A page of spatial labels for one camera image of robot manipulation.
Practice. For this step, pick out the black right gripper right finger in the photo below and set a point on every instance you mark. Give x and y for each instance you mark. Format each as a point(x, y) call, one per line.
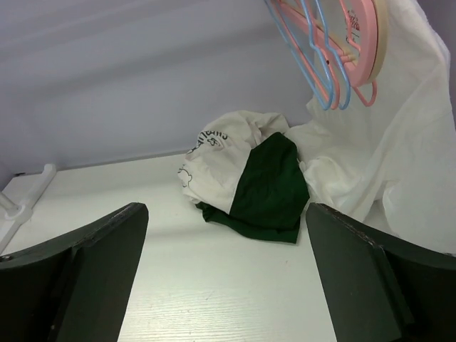
point(379, 287)

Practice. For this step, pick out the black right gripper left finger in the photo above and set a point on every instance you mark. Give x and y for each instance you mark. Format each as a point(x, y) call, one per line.
point(74, 287)

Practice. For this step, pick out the white and green t-shirt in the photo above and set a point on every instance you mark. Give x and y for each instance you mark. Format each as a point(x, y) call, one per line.
point(244, 173)

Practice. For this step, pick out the pink plastic hanger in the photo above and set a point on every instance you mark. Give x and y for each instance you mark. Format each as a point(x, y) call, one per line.
point(363, 25)

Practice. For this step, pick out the blue plastic hanger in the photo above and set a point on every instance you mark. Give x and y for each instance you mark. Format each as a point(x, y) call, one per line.
point(322, 56)

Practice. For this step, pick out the white clothes rack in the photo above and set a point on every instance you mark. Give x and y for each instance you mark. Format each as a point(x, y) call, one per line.
point(18, 213)

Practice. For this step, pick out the white hanging garment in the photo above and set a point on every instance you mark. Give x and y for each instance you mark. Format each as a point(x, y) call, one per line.
point(391, 165)

